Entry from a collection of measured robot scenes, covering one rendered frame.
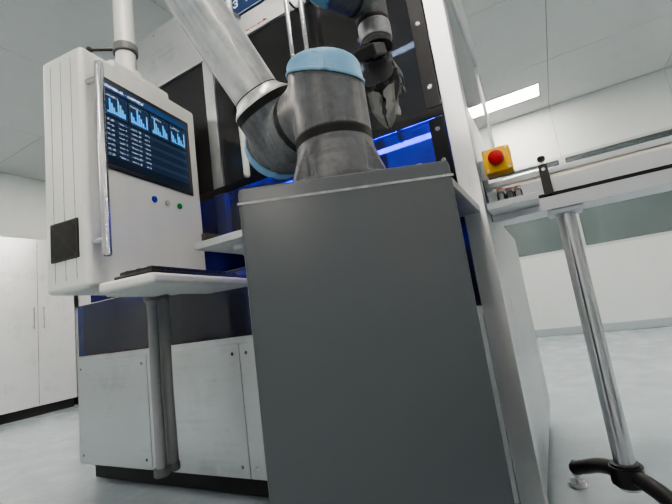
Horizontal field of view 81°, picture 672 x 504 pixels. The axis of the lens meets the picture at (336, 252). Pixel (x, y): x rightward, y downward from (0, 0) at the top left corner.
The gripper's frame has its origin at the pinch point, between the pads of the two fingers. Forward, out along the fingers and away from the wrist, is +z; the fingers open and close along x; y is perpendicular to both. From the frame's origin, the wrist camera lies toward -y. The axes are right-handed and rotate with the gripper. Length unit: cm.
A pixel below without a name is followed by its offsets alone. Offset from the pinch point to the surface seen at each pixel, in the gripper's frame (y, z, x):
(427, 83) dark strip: 38.5, -26.6, -2.7
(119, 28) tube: 5, -76, 97
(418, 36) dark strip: 39, -43, -3
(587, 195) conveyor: 49, 17, -37
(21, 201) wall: 163, -159, 545
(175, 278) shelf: -5, 24, 65
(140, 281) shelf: -13, 24, 68
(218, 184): 38, -20, 87
